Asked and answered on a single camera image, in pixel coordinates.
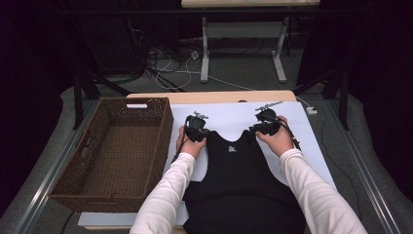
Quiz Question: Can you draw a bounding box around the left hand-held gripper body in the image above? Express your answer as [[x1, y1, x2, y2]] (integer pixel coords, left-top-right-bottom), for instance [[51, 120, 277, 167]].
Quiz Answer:
[[183, 110, 210, 143]]

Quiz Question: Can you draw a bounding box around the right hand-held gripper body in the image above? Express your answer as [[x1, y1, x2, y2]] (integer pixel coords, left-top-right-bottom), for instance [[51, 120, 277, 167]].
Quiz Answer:
[[248, 100, 284, 137]]

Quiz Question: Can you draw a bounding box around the black sleeveless shirt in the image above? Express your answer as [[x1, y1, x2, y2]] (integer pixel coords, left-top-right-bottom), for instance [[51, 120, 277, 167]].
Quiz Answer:
[[182, 129, 307, 234]]

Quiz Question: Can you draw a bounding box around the brown wicker basket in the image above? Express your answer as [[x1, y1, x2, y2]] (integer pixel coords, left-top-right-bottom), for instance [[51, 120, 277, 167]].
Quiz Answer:
[[48, 97, 174, 214]]

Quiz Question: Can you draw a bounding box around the person's left hand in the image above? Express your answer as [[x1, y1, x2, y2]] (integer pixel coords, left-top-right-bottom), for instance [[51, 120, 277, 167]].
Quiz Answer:
[[175, 125, 208, 160]]

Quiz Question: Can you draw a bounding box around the person's right hand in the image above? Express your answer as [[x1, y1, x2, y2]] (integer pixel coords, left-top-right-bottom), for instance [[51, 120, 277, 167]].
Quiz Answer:
[[255, 115, 295, 158]]

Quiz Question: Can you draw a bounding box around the white table board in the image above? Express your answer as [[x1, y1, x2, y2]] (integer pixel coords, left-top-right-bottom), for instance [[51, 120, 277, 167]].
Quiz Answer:
[[77, 100, 337, 228]]

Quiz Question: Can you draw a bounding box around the light wooden table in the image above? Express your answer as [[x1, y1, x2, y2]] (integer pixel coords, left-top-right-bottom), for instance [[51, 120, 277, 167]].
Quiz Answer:
[[85, 90, 297, 230]]

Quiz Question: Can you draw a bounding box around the black metal stand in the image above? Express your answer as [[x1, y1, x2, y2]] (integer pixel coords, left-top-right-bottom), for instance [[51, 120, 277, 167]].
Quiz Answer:
[[291, 66, 351, 131], [72, 69, 132, 131]]

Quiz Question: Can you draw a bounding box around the desk with white legs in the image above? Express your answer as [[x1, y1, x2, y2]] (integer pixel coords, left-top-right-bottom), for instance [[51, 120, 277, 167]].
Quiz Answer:
[[180, 0, 320, 84]]

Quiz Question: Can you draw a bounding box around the dark curtain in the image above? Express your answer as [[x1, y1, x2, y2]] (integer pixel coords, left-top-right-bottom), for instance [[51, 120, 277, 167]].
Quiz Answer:
[[349, 0, 413, 203], [0, 0, 77, 215]]

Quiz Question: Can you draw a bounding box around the black horizontal metal bar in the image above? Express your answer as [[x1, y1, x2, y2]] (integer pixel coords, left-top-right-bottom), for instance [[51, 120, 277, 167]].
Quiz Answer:
[[57, 9, 358, 17]]

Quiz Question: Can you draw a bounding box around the right hand-held gripper black cable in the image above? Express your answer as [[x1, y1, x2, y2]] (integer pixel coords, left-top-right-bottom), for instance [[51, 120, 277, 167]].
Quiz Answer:
[[277, 117, 302, 152]]

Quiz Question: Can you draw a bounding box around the hand-held gripper black cable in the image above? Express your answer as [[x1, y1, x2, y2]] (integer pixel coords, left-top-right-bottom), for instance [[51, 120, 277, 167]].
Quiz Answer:
[[170, 125, 190, 164], [277, 117, 302, 152]]

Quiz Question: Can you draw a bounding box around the left hand-held gripper black cable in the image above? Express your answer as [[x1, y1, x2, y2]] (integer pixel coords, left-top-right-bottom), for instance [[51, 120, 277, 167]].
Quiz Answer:
[[170, 125, 190, 164]]

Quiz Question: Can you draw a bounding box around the white floor cable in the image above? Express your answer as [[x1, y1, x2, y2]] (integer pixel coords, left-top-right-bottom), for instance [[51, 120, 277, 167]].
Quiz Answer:
[[155, 53, 311, 109]]

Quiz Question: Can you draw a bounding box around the thin black floor cable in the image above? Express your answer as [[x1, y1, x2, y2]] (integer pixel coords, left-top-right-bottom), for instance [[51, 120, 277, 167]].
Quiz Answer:
[[320, 118, 362, 228]]

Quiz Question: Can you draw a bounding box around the black cable bundle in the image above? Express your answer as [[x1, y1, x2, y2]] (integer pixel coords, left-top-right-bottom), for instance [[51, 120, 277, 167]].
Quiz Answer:
[[125, 16, 188, 94]]

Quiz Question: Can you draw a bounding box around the aluminium floor rail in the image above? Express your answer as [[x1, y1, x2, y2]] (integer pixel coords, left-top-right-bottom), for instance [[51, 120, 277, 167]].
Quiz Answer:
[[325, 99, 400, 234], [13, 99, 100, 234]]

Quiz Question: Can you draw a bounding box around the thick black floor cable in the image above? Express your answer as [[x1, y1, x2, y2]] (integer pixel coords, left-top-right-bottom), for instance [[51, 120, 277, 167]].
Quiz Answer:
[[59, 211, 77, 234]]

